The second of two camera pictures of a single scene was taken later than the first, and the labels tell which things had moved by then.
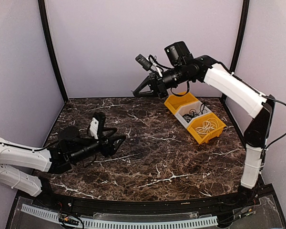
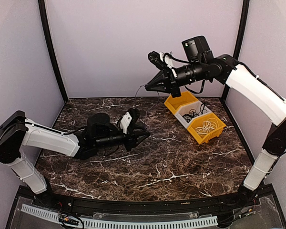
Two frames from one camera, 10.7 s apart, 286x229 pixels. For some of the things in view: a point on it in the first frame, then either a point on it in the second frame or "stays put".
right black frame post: x=244 y=16 stays put
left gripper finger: x=108 y=131 to x=140 y=132
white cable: x=208 y=125 stays put
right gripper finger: x=145 y=94 to x=151 y=88
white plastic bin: x=184 y=113 stays put
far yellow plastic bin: x=173 y=103 stays put
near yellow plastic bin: x=206 y=127 stays put
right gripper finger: x=143 y=85 to x=154 y=82
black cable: x=192 y=113 stays put
